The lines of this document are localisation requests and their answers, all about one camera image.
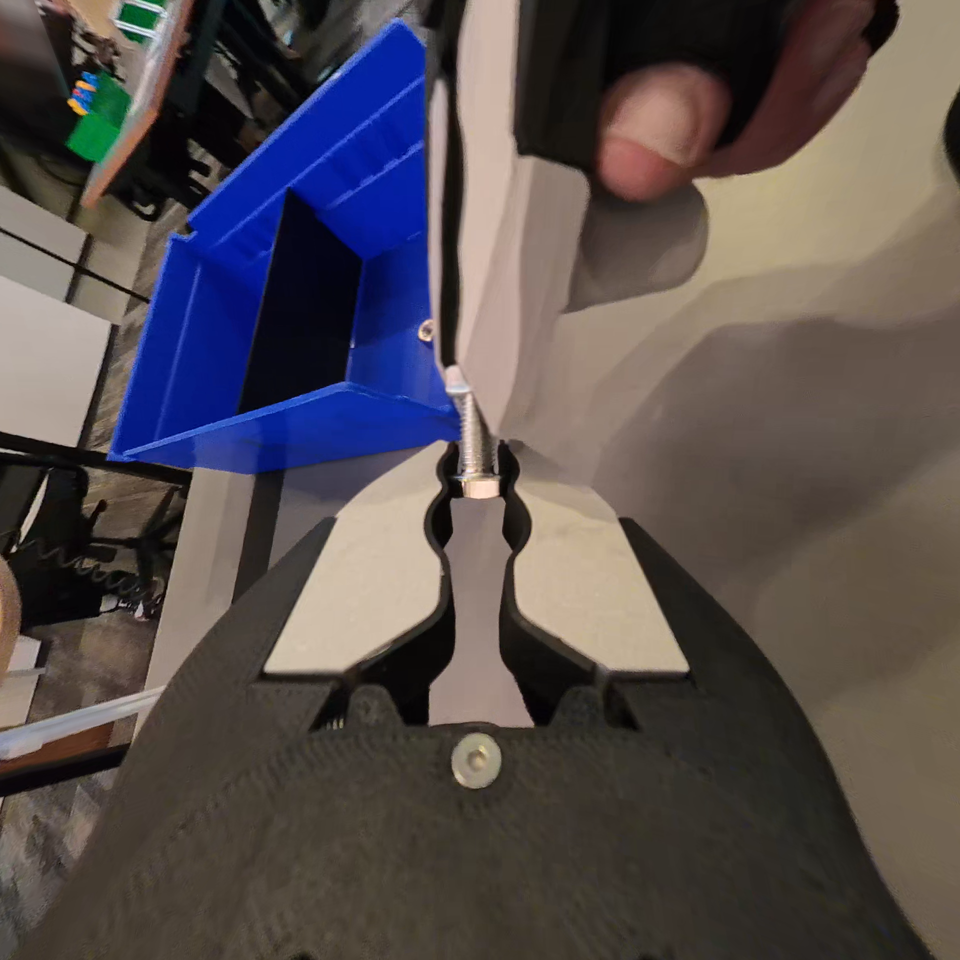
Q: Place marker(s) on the person's right hand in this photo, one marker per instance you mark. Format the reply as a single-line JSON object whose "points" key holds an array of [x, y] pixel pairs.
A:
{"points": [[660, 127]]}

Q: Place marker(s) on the blue plastic bin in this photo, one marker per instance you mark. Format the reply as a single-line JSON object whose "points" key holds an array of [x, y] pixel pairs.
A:
{"points": [[195, 337]]}

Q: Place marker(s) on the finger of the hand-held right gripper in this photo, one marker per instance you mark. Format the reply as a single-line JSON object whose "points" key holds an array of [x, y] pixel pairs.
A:
{"points": [[517, 262], [436, 187]]}

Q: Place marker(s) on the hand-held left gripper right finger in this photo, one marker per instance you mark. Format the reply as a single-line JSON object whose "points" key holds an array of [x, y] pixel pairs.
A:
{"points": [[592, 592]]}

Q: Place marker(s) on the green bin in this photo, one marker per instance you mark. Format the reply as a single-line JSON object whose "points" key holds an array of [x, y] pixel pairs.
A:
{"points": [[97, 127], [142, 15]]}

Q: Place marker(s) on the silver hex bolt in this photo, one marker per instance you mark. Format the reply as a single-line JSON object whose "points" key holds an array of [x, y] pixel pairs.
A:
{"points": [[476, 450]]}

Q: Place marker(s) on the wooden desk with green bins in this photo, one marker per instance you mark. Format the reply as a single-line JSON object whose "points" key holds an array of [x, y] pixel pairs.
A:
{"points": [[142, 105]]}

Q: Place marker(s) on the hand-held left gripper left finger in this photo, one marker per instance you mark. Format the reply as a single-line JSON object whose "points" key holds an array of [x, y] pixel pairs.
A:
{"points": [[360, 585]]}

